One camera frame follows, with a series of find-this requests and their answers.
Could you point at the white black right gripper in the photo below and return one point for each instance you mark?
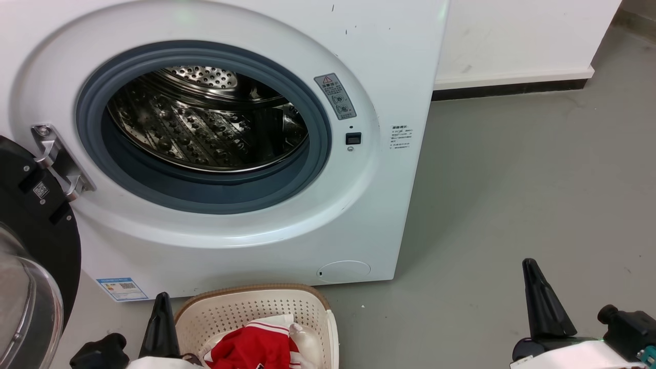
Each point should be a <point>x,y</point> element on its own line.
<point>574,356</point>

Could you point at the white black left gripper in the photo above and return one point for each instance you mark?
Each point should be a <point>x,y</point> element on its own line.
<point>164,364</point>

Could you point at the red and white garment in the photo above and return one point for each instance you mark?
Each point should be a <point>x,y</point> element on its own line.
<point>251,348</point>

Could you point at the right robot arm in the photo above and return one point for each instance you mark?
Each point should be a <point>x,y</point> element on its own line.
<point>650,354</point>

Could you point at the cream perforated laundry basket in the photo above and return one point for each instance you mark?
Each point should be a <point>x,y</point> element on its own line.
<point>246,305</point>

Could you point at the black washer door with glass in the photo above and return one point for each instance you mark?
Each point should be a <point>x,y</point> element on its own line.
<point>31,220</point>

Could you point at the stainless steel washing machine drum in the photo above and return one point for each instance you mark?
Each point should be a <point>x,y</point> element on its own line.
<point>205,128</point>

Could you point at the blue energy label sticker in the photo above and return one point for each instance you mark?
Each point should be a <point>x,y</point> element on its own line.
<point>122,289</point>

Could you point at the grey rubber door gasket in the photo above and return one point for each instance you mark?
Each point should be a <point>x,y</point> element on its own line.
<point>205,197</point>

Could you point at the round white filter cover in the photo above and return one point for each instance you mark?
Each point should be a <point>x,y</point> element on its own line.
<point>343,271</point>

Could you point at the silver metal door hinge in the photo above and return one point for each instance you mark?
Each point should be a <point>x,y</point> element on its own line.
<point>59,161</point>

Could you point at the white front-load washing machine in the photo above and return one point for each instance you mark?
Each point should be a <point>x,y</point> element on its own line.
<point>359,215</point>

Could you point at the small printed text label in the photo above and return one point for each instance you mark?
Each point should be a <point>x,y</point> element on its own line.
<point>402,137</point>

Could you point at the black door latch slot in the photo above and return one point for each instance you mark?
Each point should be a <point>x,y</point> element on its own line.
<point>353,138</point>

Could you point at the grey warning sticker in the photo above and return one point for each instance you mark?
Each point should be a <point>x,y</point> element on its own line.
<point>335,97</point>

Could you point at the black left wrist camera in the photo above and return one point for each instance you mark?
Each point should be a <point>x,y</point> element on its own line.
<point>100,353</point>

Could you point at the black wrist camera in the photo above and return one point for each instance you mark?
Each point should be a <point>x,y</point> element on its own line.
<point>100,353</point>
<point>630,330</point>

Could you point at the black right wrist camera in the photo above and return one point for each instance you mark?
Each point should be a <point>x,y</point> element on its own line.
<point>630,330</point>

